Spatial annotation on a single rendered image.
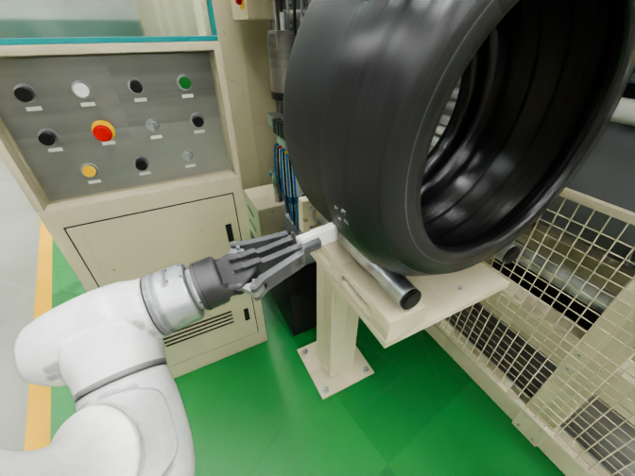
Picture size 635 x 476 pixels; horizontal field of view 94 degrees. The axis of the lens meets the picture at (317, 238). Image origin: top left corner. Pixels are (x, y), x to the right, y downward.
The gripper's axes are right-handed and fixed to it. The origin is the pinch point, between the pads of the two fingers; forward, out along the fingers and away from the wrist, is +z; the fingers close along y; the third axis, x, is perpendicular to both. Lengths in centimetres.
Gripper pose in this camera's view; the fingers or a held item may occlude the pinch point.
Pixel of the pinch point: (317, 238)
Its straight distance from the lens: 50.0
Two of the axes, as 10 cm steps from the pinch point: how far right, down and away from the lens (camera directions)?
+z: 8.8, -3.7, 2.9
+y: -4.6, -5.1, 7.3
